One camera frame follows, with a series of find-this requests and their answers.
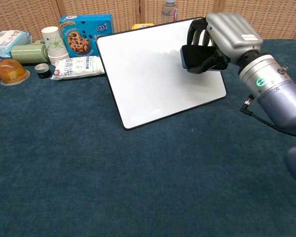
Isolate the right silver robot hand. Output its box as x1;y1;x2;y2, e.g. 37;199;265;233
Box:
186;12;264;74

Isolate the blue eraser black felt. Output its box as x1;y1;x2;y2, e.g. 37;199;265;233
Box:
180;44;222;72

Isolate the clear plastic water bottle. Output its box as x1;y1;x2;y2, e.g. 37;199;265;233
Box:
161;0;179;24

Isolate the yellow box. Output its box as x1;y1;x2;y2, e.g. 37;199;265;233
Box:
131;23;155;31

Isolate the blue cookie box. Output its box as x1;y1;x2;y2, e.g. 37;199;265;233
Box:
58;13;115;59

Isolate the woven rattan folding screen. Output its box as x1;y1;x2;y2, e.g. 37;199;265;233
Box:
0;0;296;41

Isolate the white detergent refill pouch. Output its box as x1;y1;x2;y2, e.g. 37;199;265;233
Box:
50;55;106;80

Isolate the teal velvet tablecloth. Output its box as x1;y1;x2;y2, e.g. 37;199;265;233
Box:
0;39;296;237

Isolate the stack of floral paper cups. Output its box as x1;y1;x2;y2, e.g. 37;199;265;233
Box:
41;26;70;66

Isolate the small black jar silver lid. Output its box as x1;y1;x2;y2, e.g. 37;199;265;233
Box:
34;63;51;79

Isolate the green thermos bottle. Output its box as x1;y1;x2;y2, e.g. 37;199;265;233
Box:
10;39;49;65

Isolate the orange jelly cup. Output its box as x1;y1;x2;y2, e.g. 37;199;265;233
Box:
0;58;31;86

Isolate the light blue wet wipes pack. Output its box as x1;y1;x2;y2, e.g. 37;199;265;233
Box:
0;30;33;58

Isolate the white board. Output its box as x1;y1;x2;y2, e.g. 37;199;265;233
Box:
95;16;227;130

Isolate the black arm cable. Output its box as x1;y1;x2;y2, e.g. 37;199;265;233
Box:
239;97;296;139

